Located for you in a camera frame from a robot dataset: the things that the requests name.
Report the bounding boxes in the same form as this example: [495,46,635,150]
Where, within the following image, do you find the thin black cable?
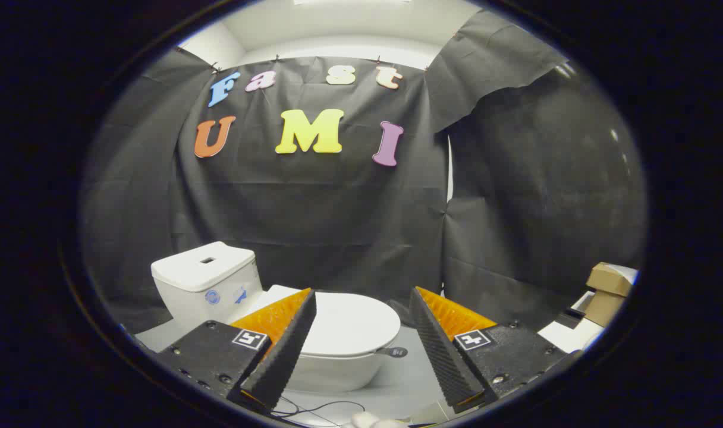
[271,395,367,426]

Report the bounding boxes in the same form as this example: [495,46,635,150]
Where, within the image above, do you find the white flat board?
[537,291,606,354]

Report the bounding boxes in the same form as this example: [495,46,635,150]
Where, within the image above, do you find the white toilet body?
[151,241,392,393]

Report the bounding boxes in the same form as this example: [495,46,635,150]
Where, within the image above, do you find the black backdrop cloth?
[79,9,647,335]

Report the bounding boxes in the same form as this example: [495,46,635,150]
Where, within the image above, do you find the brown cardboard box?
[584,291,627,328]
[586,262,634,297]

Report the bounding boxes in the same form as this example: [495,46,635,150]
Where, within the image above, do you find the white toilet lid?
[243,285,408,361]

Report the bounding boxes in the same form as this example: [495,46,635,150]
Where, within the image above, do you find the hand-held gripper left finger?
[156,288,318,417]

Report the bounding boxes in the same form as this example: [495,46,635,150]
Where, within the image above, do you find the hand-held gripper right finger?
[409,287,582,415]

